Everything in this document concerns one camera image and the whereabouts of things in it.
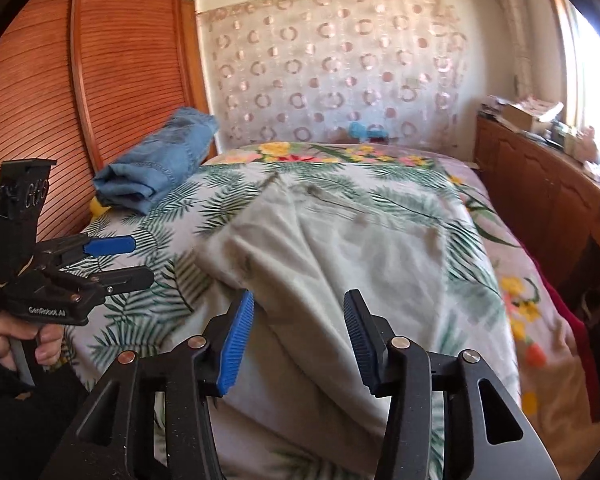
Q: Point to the dark red cloth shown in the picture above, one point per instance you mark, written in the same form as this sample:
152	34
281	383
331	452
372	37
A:
575	335

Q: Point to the folded blue jeans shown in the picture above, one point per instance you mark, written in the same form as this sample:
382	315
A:
165	160

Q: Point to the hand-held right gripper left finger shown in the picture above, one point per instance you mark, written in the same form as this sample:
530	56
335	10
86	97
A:
235	340

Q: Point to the yellow cloth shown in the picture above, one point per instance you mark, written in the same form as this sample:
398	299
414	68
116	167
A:
98	206

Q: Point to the wooden slatted wardrobe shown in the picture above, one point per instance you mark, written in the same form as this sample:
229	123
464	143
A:
105	85

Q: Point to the circle print sheer curtain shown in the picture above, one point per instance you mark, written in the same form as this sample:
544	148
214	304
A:
330	60

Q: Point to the open cardboard box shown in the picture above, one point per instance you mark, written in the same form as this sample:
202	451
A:
527	112

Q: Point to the white lace drape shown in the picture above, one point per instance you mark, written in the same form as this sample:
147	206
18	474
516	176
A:
517	15

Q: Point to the leaf print bed sheet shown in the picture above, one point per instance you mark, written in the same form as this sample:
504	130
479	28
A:
430	190

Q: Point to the light blue bag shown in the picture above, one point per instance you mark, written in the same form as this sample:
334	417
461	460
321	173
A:
367	132

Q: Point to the grey pants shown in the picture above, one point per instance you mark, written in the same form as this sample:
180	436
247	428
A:
305	250

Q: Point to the floral blanket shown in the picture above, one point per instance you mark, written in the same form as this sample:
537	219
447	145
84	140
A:
280	152

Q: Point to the wooden side cabinet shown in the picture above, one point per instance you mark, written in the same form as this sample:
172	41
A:
530	185

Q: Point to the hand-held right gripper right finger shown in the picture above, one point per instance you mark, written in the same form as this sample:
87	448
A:
360	340

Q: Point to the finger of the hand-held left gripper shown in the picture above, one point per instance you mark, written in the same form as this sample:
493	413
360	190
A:
130	277
110	246

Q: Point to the wooden framed window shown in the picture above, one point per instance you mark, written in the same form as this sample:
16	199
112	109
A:
595	75

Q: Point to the pile of cabinet top items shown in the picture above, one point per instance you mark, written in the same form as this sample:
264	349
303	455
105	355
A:
580	145

